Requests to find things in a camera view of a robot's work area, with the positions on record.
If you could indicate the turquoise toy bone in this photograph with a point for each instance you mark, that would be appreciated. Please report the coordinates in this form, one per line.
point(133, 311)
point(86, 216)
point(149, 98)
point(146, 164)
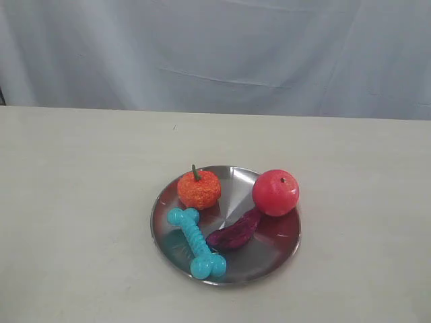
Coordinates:
point(205, 262)

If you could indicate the small orange pumpkin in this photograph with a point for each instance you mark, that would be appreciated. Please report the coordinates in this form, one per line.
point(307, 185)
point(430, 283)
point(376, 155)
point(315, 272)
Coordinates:
point(199, 189)

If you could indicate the red apple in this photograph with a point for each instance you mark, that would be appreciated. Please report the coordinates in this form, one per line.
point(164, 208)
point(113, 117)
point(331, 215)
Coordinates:
point(275, 193)

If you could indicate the purple sweet potato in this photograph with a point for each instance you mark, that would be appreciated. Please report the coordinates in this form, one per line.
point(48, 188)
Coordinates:
point(236, 235)

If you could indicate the round stainless steel plate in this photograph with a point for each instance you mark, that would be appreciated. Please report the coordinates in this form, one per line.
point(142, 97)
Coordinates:
point(274, 243)

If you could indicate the white backdrop curtain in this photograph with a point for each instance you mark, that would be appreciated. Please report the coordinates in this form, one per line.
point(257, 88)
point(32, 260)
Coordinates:
point(362, 59)

